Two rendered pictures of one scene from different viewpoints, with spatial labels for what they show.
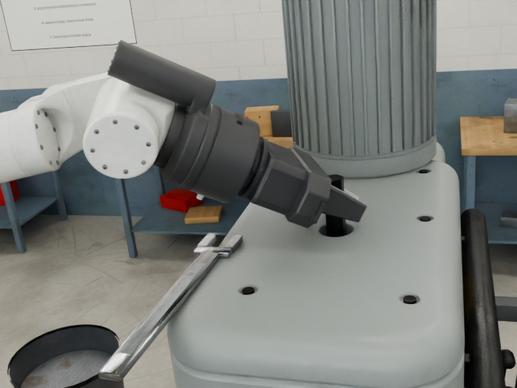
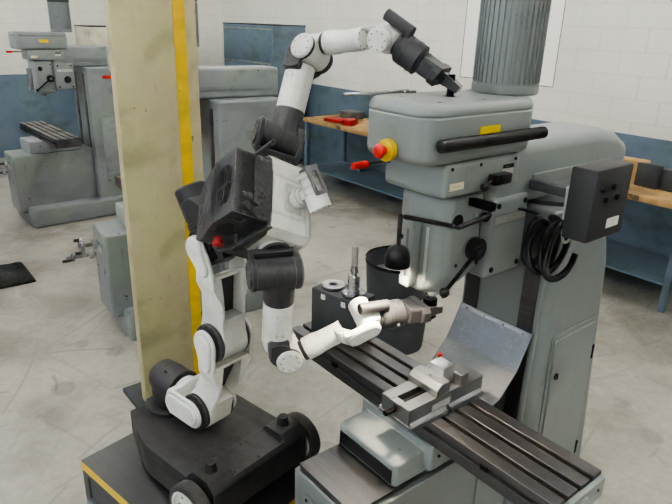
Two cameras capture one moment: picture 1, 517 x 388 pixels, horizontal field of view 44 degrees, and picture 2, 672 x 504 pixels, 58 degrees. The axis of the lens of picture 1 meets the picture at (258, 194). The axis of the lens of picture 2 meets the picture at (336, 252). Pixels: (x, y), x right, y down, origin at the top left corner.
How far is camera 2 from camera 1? 1.28 m
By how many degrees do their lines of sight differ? 31
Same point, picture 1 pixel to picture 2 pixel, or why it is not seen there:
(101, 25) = not seen: hidden behind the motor
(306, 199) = (430, 72)
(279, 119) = (644, 171)
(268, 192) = (421, 69)
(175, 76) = (401, 22)
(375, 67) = (499, 43)
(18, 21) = (471, 55)
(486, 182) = not seen: outside the picture
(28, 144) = (355, 37)
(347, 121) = (485, 66)
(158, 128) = (391, 38)
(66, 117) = not seen: hidden behind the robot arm
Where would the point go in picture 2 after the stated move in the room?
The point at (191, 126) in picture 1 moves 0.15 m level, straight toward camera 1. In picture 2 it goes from (401, 40) to (379, 40)
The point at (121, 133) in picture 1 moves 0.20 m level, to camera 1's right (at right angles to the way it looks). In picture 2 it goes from (377, 35) to (444, 38)
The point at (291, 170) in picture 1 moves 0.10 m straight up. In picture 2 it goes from (430, 62) to (433, 23)
